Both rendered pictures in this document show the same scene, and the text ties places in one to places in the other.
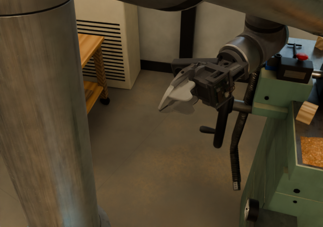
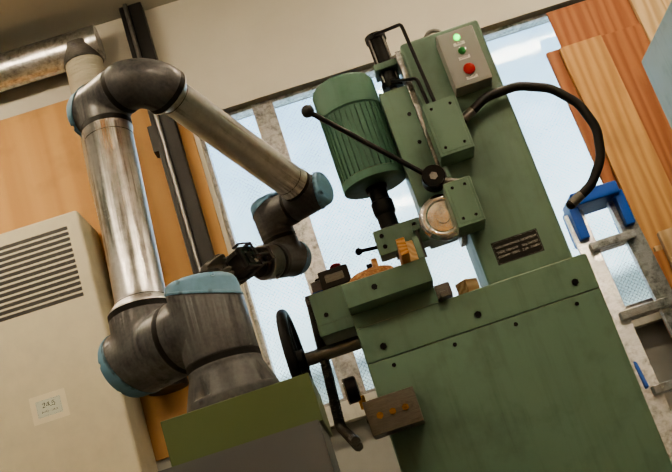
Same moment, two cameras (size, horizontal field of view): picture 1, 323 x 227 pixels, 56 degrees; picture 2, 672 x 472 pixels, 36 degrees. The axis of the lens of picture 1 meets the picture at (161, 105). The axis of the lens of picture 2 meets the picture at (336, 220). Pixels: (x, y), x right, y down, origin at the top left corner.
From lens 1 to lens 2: 2.23 m
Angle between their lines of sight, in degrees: 61
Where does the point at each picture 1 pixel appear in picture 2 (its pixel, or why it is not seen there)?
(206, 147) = not seen: outside the picture
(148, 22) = not seen: outside the picture
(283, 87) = (333, 294)
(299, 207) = (404, 371)
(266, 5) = (215, 122)
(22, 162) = (116, 197)
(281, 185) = (366, 349)
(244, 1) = (201, 116)
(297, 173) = (348, 293)
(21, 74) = (118, 147)
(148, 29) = not seen: outside the picture
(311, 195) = (399, 343)
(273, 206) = (381, 390)
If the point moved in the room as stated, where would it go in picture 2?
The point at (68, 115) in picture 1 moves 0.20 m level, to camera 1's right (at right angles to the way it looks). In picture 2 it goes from (137, 175) to (225, 155)
